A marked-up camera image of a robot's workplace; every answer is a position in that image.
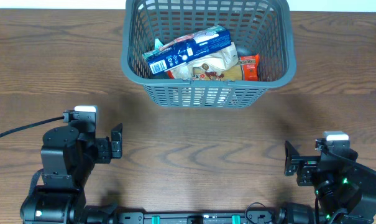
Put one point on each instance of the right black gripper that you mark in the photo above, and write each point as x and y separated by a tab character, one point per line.
307	165

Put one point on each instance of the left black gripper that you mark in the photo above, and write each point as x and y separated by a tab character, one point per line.
104	153

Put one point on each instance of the teal snack packet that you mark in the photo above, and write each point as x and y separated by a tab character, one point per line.
158	44

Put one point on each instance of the colourful tissue multipack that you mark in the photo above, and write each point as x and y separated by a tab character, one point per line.
186	48

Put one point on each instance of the red spaghetti packet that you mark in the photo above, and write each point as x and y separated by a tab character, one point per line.
246	69

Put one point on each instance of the beige paper pouch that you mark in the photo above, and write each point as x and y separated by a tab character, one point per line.
209	67

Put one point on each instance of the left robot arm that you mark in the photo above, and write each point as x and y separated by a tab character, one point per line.
69	154

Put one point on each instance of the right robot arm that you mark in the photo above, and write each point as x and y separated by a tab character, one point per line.
345	191

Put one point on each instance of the grey plastic basket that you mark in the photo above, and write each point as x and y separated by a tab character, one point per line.
257	27

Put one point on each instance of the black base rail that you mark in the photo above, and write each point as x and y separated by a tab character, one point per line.
253	216

